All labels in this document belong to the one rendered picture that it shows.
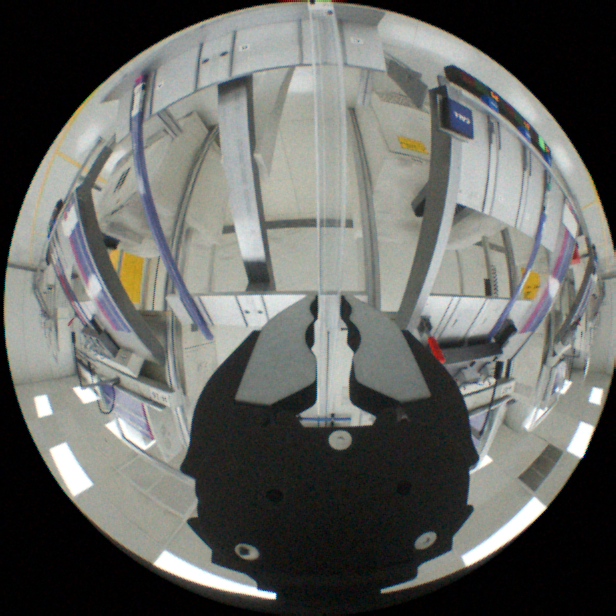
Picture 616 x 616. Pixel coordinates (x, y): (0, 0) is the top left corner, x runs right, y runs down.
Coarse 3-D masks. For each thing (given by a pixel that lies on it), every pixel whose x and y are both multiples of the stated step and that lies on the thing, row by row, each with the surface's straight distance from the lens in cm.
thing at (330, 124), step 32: (320, 32) 13; (320, 64) 11; (320, 96) 10; (320, 128) 10; (320, 160) 10; (320, 192) 10; (320, 224) 10; (320, 256) 11; (320, 288) 12; (320, 320) 14; (320, 352) 16; (320, 384) 21
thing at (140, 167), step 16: (144, 80) 35; (144, 160) 30; (144, 176) 29; (144, 192) 29; (144, 208) 30; (160, 224) 30; (160, 240) 30; (176, 272) 32; (176, 288) 34; (192, 304) 35; (208, 336) 41
